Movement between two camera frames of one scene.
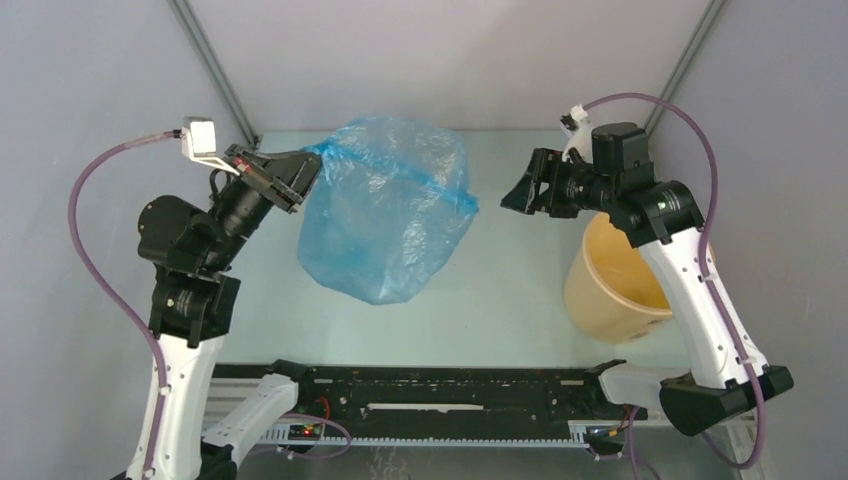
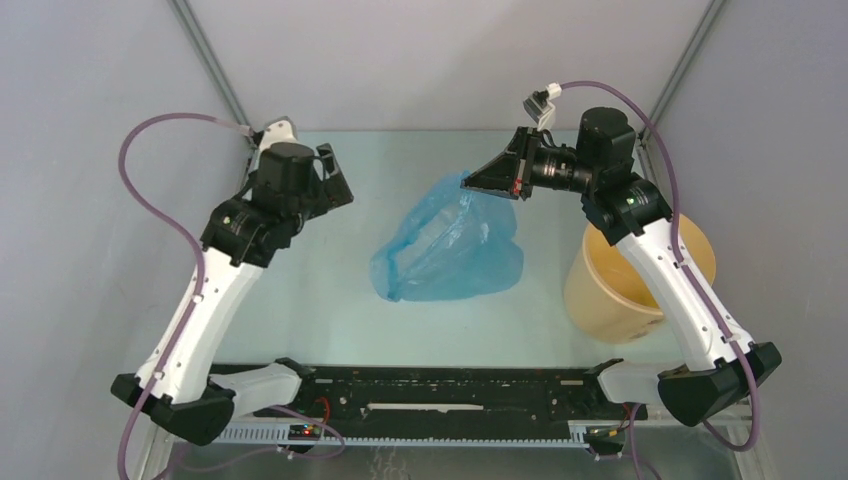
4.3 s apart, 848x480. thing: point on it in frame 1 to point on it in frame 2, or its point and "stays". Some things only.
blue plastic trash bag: [388, 210] to [453, 244]
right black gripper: [545, 165] to [510, 174]
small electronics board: [304, 432] stays
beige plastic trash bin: [609, 290] stays
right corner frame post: [684, 63] stays
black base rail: [448, 394] stays
